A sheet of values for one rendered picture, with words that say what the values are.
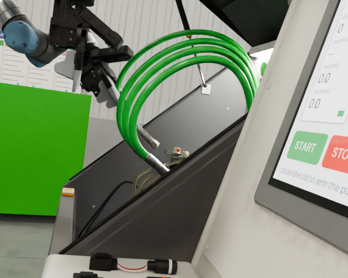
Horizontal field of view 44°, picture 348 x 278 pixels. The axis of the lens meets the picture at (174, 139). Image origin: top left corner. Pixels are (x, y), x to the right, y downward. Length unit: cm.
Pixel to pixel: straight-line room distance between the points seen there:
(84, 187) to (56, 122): 298
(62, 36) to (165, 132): 50
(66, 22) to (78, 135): 337
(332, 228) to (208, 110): 99
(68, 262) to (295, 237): 33
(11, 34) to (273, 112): 75
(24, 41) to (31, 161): 321
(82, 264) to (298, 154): 33
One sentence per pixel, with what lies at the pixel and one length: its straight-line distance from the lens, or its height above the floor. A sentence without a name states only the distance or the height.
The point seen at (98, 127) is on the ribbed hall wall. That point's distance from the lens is 749.
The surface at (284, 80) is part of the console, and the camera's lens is 62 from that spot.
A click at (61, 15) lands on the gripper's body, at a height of 139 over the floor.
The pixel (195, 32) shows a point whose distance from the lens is 111.
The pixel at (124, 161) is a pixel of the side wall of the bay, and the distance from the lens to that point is 132.
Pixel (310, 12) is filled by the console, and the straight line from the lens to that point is 65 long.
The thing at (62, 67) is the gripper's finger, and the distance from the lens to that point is 99.
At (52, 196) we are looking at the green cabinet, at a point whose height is 28.
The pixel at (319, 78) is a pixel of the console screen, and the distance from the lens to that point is 53.
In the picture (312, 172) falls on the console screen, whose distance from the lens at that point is 46.
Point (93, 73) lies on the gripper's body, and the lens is 117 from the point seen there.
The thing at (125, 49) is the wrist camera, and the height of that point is 136.
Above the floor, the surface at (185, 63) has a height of 130.
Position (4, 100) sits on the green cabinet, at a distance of 427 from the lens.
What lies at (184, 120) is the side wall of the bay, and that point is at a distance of 134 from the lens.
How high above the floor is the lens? 120
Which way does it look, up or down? 3 degrees down
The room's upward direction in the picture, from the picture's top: 8 degrees clockwise
